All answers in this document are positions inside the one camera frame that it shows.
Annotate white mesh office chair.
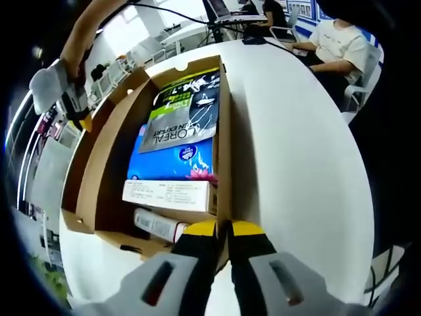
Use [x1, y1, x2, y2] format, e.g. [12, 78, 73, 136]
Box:
[340, 42, 384, 115]
[268, 5, 302, 43]

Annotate blue white wall posters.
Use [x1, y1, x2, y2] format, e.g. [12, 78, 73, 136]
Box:
[285, 0, 387, 65]

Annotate grey foil pouch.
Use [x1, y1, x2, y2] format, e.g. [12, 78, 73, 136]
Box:
[136, 66, 222, 155]

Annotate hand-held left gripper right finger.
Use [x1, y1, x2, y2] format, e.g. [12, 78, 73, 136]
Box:
[226, 220, 363, 316]

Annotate green potted plant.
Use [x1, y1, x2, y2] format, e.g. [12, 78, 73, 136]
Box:
[28, 251, 72, 312]

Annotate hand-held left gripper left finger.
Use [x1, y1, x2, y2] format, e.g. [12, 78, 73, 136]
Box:
[72, 220, 220, 316]

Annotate person's black clothing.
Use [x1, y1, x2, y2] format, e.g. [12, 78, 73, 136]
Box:
[348, 19, 421, 261]

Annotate white tube box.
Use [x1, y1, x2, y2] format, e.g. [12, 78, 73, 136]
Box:
[132, 207, 191, 245]

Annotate small black device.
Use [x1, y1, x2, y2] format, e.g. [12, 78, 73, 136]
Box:
[241, 35, 268, 46]

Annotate row of purple posters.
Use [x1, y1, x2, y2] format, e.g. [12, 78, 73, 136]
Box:
[35, 107, 65, 141]

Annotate white printed carton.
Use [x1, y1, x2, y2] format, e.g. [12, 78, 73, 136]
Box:
[121, 178, 219, 215]

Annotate brown cardboard shoe box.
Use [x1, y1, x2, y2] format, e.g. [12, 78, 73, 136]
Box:
[60, 54, 236, 276]

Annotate blue tissue pack soft item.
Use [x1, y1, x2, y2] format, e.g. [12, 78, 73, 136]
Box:
[126, 123, 220, 184]

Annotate grey laptop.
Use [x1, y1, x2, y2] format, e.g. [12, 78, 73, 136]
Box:
[203, 0, 268, 24]

